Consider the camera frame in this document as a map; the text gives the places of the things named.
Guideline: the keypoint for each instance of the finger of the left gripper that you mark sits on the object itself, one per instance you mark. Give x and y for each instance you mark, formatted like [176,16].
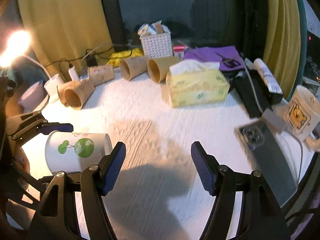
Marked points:
[47,128]

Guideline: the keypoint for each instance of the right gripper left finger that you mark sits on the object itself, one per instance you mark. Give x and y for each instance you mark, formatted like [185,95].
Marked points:
[56,216]

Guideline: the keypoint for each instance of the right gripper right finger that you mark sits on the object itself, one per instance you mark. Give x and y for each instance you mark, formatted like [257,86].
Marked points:
[260,217]

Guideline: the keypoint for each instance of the white paper cup green print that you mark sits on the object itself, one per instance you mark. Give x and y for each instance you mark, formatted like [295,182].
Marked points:
[74,152]

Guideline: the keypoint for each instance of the brown paper cup front left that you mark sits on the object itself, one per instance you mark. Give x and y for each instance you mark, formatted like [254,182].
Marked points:
[77,94]

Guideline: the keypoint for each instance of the brown paper cup back left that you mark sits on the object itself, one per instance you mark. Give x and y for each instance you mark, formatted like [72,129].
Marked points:
[61,88]

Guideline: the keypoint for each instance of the brown paper cup printed middle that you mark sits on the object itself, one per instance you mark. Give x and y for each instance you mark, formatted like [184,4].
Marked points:
[100,74]

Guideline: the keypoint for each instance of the brown paper cup centre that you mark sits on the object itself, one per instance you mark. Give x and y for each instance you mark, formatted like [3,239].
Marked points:
[133,66]

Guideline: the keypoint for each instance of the brown paper cup right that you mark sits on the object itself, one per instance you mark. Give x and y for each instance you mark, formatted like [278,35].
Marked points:
[159,67]

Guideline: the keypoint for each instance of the purple bowl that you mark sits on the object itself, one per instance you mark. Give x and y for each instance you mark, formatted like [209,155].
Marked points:
[34,98]

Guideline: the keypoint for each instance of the white phone charger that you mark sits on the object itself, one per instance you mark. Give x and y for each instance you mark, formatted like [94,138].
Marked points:
[73,73]

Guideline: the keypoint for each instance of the smartphone in clear case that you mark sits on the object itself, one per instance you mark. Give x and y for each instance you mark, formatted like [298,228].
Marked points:
[265,155]

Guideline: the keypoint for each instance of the white desk lamp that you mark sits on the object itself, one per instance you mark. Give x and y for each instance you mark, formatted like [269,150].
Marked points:
[17,45]

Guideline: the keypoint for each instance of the black power adapter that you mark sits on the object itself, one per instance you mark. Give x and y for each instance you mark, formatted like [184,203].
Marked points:
[91,60]

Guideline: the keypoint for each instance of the yellow snack bag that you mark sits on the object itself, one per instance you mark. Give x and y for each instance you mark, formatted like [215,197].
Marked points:
[115,58]

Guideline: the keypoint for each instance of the white tablecloth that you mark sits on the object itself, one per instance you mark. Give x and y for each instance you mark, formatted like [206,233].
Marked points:
[158,193]

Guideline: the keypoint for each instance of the yellow curtain left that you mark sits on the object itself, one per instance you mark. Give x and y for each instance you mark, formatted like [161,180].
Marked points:
[64,30]

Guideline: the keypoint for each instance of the yellow curtain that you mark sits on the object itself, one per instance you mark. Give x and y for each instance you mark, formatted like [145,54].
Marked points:
[283,42]
[64,30]

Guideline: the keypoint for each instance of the white cartoon mug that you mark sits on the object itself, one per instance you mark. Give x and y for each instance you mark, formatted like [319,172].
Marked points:
[302,116]

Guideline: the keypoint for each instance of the black box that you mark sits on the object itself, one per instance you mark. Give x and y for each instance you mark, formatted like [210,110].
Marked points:
[265,98]

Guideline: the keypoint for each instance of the white tube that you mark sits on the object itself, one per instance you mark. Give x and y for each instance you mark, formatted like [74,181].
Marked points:
[267,76]

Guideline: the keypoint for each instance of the white plastic basket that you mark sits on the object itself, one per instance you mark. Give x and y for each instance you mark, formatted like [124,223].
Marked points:
[157,45]

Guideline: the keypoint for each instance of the yellow tissue box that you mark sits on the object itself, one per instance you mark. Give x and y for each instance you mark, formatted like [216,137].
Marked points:
[191,82]

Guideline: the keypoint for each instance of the pink small box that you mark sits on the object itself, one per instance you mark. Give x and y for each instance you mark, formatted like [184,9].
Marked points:
[178,51]

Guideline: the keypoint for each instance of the black scissors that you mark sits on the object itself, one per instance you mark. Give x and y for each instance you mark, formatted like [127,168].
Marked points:
[228,62]

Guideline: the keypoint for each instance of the purple cloth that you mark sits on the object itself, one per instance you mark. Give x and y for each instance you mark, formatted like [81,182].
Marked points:
[207,54]

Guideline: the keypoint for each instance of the yellow curtain right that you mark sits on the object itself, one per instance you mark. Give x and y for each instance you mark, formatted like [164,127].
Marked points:
[283,42]

